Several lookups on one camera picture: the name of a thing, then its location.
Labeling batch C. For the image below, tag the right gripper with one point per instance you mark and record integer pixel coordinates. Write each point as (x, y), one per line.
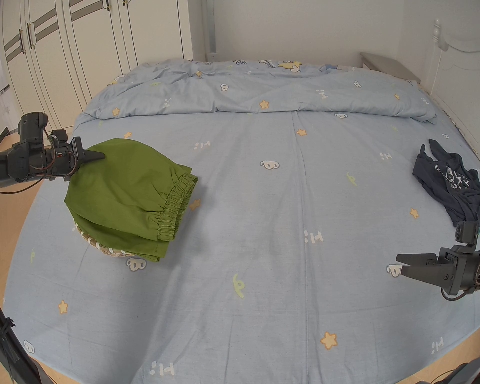
(465, 270)

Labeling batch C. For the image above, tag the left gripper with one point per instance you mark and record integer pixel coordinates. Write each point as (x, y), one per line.
(62, 163)

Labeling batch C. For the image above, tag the green shorts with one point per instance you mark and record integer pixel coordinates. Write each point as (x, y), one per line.
(123, 187)

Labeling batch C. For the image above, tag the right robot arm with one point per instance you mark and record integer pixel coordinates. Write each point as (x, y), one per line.
(468, 375)

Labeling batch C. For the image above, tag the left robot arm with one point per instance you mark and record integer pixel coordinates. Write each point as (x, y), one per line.
(18, 165)

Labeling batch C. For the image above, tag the round woven basket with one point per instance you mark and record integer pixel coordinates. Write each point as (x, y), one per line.
(94, 244)

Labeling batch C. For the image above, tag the bed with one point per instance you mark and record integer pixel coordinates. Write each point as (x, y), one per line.
(262, 225)

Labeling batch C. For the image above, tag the dark blue printed T-shirt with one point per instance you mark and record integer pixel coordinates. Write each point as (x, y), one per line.
(450, 180)

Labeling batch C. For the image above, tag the white wardrobe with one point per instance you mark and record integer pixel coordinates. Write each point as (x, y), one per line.
(75, 56)

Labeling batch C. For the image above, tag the pale blue quilt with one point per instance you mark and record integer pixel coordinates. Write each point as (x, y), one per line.
(243, 93)

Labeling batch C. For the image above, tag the grey bedside table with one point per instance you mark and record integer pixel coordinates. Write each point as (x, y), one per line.
(390, 66)

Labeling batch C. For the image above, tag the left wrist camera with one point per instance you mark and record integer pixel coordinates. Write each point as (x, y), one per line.
(59, 137)

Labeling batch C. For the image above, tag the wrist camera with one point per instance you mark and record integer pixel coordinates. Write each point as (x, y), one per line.
(467, 232)
(59, 137)

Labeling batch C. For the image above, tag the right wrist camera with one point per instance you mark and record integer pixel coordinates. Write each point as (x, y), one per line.
(467, 232)

